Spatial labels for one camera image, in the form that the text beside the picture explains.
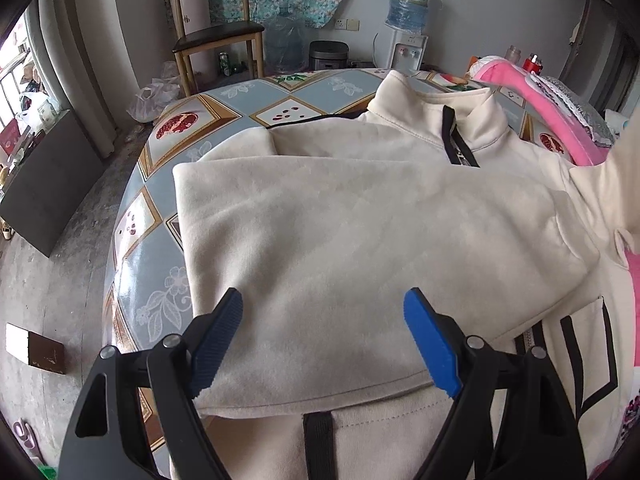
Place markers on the pink slippers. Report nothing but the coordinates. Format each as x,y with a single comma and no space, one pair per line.
25,435

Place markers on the grey rice cooker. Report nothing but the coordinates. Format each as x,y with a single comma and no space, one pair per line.
327,55

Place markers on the cardboard box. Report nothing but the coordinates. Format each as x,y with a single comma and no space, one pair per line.
40,352

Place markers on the cream zip jacket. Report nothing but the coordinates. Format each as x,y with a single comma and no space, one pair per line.
350,220

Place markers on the silver cushion with lace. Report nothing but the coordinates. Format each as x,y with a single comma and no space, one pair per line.
575,95

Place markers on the empty clear water jug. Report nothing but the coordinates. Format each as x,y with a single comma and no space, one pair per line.
285,45

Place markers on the wall socket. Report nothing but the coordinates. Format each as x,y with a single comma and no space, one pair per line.
346,24

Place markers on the glass jar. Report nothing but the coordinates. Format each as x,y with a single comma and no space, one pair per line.
513,54

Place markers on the red-capped bottle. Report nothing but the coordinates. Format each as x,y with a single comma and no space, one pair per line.
533,64

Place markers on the green drink can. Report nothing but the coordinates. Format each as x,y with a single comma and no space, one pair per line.
224,64

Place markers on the white plastic bag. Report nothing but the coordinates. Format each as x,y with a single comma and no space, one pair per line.
150,100

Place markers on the white water dispenser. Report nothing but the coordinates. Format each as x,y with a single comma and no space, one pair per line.
407,50

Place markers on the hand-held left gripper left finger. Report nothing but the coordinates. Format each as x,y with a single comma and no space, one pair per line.
217,345

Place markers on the dark grey board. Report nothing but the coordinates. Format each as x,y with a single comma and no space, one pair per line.
50,175

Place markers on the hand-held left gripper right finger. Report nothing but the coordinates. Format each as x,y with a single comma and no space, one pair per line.
430,345

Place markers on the blue water dispenser bottle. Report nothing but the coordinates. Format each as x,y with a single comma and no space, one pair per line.
410,5

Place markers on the wooden chair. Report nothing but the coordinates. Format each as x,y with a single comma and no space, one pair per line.
220,35

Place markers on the fruit print tablecloth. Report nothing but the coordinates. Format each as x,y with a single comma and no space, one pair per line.
225,115

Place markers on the white curtain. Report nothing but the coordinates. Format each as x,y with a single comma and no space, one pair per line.
90,60

